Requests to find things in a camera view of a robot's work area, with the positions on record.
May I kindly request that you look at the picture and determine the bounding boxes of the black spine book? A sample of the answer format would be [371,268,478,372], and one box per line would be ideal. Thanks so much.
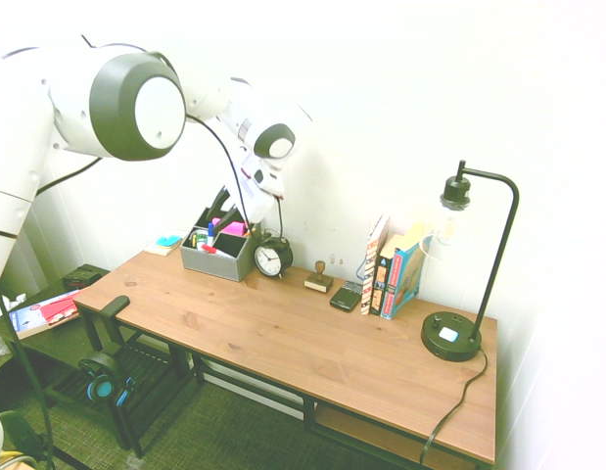
[369,233,400,317]

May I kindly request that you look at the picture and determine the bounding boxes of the blue cover book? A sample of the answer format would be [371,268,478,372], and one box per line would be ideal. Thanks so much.
[380,221,427,321]

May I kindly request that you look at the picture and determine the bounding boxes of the pink sticky note pad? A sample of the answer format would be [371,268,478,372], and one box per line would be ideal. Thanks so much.
[211,216,249,238]

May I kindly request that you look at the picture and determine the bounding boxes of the black twin bell alarm clock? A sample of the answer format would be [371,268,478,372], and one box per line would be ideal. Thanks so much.
[253,228,296,281]

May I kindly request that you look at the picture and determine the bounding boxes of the black headphone hanger clamp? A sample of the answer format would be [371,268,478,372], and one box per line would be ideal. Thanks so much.
[88,295,132,354]

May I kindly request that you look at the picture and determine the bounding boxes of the black desk lamp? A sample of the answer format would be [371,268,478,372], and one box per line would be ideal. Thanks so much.
[419,159,521,364]

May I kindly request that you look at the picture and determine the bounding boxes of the gray fabric desk organizer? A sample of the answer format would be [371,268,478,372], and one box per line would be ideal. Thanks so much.
[179,207,259,283]

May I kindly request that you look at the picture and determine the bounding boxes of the black and blue headphones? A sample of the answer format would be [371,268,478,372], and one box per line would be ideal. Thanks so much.
[77,350,138,410]

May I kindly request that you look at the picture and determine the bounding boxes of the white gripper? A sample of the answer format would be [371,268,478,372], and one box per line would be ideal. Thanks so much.
[210,181,278,228]

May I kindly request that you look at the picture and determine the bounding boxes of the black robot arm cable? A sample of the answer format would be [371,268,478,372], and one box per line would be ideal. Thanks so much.
[184,114,259,241]

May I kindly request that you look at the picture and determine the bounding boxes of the dark low side table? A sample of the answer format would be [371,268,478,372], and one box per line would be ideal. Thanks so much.
[0,262,113,366]

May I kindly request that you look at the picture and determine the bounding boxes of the black metal table frame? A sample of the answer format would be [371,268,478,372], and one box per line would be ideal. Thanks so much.
[78,302,431,470]

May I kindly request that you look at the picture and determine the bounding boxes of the black slatted floor rack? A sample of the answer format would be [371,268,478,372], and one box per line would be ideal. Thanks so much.
[41,336,197,459]

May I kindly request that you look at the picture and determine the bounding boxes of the wooden handle rubber stamp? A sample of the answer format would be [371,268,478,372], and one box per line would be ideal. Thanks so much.
[303,259,335,295]

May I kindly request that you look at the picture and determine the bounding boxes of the black lamp power cable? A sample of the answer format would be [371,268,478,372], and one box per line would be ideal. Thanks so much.
[418,346,489,465]

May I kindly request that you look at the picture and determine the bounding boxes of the red white striped book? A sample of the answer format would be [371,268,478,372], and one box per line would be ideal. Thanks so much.
[359,213,392,316]

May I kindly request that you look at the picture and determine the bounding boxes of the yellow notepad with blue notes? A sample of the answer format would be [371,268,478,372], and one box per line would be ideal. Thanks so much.
[144,228,184,258]

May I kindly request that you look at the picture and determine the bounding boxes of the red white blue flat box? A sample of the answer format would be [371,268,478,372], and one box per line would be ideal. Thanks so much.
[8,288,84,342]

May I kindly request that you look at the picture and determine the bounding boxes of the small black box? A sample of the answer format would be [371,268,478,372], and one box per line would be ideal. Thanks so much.
[62,266,104,291]

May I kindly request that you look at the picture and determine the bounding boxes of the wooden lower table shelf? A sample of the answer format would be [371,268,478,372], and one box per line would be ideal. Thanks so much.
[313,404,476,470]

